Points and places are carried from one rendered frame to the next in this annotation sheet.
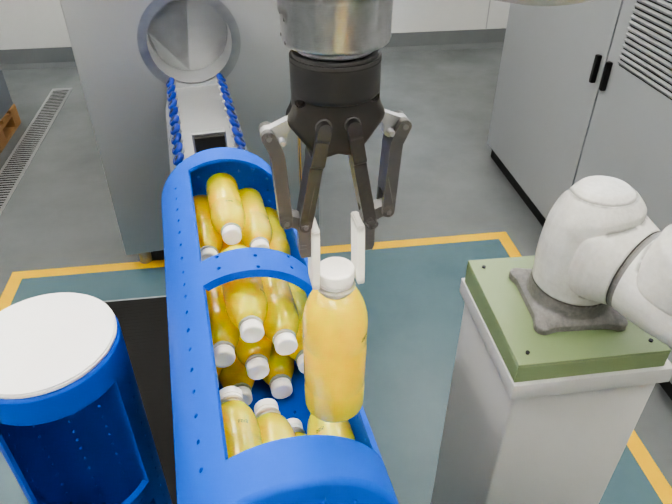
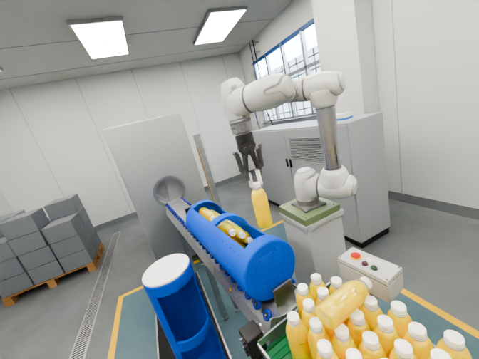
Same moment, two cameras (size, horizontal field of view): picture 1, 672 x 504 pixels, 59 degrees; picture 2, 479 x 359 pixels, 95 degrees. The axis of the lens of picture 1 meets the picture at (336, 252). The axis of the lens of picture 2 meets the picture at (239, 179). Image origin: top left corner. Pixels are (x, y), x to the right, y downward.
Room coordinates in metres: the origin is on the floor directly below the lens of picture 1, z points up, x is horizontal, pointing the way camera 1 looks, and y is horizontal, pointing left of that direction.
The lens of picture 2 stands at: (-0.41, 0.25, 1.77)
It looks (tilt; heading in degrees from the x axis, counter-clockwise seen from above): 16 degrees down; 348
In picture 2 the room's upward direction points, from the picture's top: 15 degrees counter-clockwise
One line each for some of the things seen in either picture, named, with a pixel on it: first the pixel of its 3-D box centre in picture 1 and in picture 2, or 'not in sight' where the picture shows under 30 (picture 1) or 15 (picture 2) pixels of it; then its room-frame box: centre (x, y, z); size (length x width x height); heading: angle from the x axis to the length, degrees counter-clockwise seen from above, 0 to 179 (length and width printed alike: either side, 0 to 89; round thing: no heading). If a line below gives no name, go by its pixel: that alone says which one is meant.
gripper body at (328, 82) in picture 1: (335, 101); (246, 144); (0.48, 0.00, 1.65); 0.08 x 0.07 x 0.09; 102
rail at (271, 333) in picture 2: not in sight; (297, 311); (0.26, 0.02, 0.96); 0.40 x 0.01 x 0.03; 105
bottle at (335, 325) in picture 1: (334, 345); (261, 206); (0.48, 0.00, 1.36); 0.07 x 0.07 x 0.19
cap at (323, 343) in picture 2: not in sight; (324, 348); (0.01, 0.05, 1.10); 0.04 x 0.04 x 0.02
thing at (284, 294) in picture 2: not in sight; (284, 295); (0.34, 0.04, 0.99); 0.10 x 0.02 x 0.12; 105
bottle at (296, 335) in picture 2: not in sight; (298, 340); (0.13, 0.08, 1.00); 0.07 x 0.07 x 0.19
